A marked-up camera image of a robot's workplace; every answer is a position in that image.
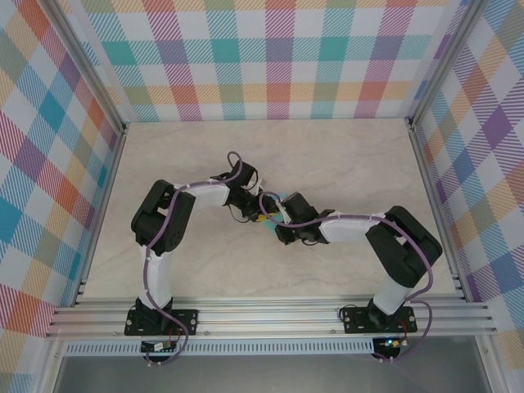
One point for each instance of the light blue paper sheet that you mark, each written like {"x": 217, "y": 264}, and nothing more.
{"x": 268, "y": 226}

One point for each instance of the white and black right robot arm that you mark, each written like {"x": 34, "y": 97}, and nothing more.
{"x": 409, "y": 249}

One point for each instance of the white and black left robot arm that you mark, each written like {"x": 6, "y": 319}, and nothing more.
{"x": 163, "y": 221}

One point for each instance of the grey metal panel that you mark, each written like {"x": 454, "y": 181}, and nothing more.
{"x": 262, "y": 374}

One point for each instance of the small circuit board with LED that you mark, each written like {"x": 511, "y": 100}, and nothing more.
{"x": 389, "y": 343}

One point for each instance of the small black circuit board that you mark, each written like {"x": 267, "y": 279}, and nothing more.
{"x": 157, "y": 347}

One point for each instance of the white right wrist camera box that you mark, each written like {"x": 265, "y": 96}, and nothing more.
{"x": 282, "y": 213}

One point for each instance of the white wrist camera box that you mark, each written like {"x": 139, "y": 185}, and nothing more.
{"x": 282, "y": 213}
{"x": 260, "y": 189}

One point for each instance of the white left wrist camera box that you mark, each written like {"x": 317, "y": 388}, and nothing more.
{"x": 260, "y": 189}

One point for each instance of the long aluminium rail beam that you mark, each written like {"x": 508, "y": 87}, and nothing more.
{"x": 266, "y": 317}

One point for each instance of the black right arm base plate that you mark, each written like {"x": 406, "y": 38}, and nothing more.
{"x": 356, "y": 321}

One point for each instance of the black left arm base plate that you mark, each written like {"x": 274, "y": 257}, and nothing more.
{"x": 186, "y": 321}

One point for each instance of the aluminium side rail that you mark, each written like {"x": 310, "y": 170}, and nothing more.
{"x": 103, "y": 204}
{"x": 436, "y": 204}

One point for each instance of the aluminium corner post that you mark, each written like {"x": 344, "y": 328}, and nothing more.
{"x": 441, "y": 61}
{"x": 93, "y": 69}

